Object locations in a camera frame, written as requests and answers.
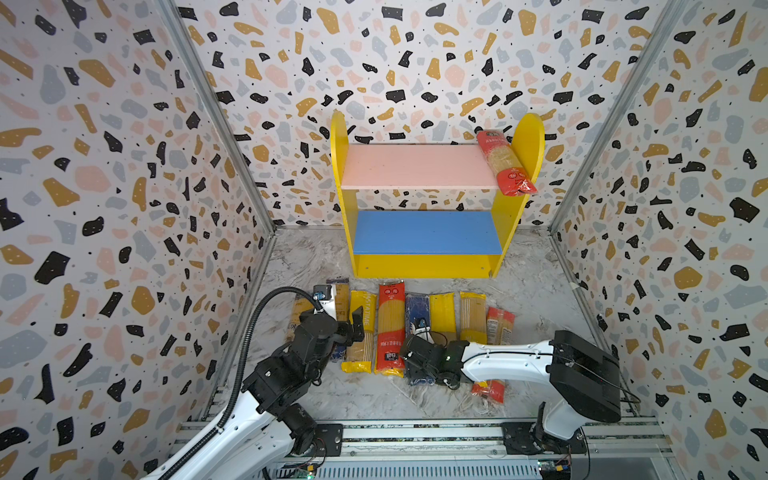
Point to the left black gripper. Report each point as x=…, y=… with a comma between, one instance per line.
x=346, y=333

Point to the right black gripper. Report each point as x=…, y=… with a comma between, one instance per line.
x=417, y=354

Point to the red spaghetti bag black label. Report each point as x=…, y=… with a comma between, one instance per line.
x=391, y=330

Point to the blue Barilla spaghetti bag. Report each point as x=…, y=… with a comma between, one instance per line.
x=417, y=324

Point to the plain yellow spaghetti bag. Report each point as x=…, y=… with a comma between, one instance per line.
x=443, y=317

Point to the red spaghetti bag top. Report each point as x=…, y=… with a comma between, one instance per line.
x=511, y=176

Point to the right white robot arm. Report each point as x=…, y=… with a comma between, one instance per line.
x=586, y=378

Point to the yellow shelf with coloured boards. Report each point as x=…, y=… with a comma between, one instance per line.
x=420, y=243

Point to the orange blue spaghetti bag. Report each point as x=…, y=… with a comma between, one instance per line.
x=342, y=305

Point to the yellow Pastatime spaghetti bag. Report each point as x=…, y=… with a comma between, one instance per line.
x=359, y=357

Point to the dark blue spaghetti bag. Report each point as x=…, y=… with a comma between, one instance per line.
x=300, y=306

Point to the red clear spaghetti bag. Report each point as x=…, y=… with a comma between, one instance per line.
x=499, y=326

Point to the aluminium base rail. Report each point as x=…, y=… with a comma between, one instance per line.
x=633, y=448

